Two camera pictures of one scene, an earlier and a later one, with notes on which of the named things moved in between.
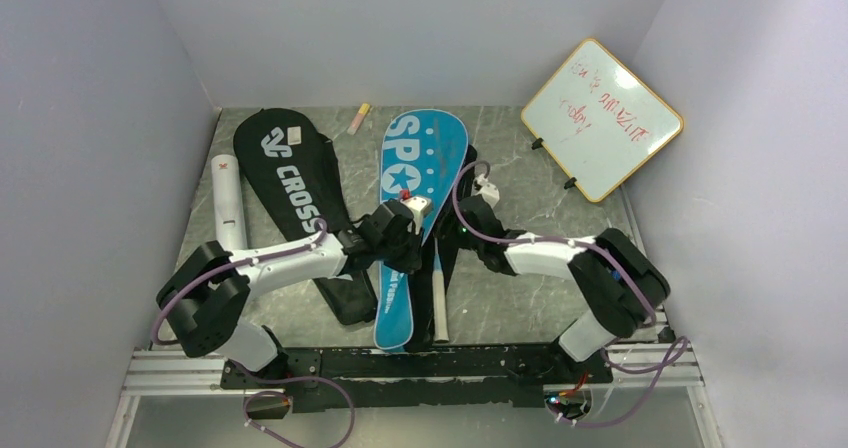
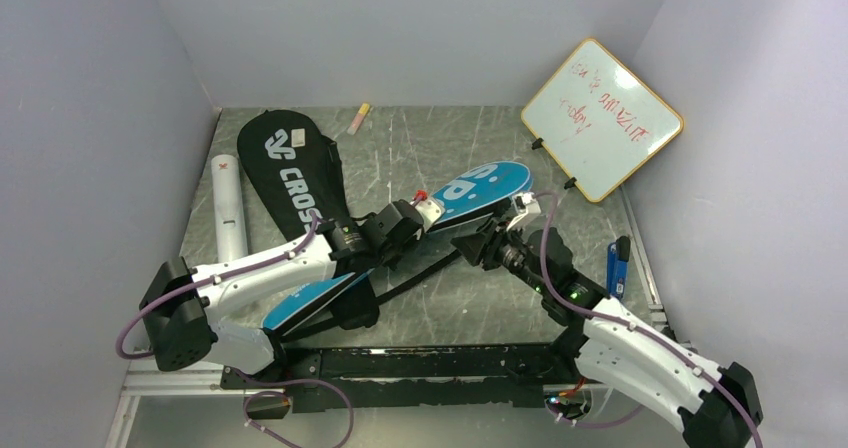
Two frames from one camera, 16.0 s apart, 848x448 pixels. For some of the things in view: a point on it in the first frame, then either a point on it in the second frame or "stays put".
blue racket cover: (423, 153) → (474, 193)
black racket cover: (289, 169) stays put
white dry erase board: (599, 121) stays put
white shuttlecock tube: (230, 223) stays put
